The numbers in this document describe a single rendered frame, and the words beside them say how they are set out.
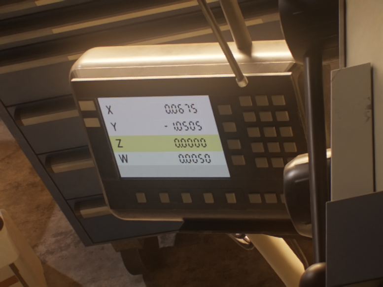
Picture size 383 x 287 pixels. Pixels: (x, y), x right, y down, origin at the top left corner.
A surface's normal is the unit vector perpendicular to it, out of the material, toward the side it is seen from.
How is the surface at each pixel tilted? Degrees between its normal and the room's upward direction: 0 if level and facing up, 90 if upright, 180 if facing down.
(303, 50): 86
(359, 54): 45
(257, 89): 71
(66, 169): 90
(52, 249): 0
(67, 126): 90
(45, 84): 90
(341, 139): 0
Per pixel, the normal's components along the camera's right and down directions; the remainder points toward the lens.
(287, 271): -0.18, 0.16
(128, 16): -0.11, 0.75
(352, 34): -0.91, -0.31
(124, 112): -0.39, 0.51
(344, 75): -0.36, -0.65
